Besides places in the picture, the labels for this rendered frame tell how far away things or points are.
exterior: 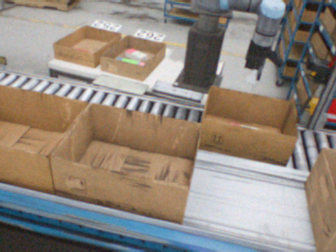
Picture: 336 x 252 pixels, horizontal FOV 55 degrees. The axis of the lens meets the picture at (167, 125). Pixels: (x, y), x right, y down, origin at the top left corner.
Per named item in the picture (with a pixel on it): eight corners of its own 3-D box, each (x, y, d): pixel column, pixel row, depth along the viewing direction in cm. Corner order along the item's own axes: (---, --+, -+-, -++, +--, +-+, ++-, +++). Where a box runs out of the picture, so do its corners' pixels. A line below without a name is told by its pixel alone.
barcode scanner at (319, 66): (298, 73, 158) (309, 54, 151) (322, 80, 157) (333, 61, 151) (300, 79, 152) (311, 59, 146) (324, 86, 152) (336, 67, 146)
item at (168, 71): (223, 64, 223) (224, 60, 221) (207, 106, 177) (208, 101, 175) (93, 36, 241) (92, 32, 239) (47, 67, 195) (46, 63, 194)
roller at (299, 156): (297, 134, 167) (300, 126, 164) (313, 212, 125) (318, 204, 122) (287, 132, 167) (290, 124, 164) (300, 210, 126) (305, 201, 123)
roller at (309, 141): (310, 136, 166) (313, 128, 163) (330, 216, 125) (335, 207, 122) (300, 134, 167) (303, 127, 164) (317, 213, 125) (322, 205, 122)
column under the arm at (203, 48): (183, 68, 205) (190, 16, 186) (223, 76, 201) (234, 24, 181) (172, 86, 185) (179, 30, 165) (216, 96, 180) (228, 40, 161)
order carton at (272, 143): (282, 129, 160) (293, 101, 150) (286, 169, 136) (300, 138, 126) (204, 113, 165) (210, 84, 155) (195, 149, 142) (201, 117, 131)
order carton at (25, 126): (92, 139, 120) (90, 101, 110) (54, 198, 97) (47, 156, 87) (-4, 119, 125) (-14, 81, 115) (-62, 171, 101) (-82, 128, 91)
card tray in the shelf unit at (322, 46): (311, 43, 268) (316, 31, 262) (349, 48, 265) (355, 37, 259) (322, 63, 235) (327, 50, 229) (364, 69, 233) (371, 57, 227)
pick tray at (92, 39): (122, 46, 223) (122, 33, 217) (94, 68, 193) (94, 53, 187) (85, 38, 229) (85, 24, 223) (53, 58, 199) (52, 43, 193)
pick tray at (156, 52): (165, 57, 216) (167, 43, 210) (143, 82, 186) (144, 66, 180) (127, 48, 222) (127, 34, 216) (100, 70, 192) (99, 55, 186)
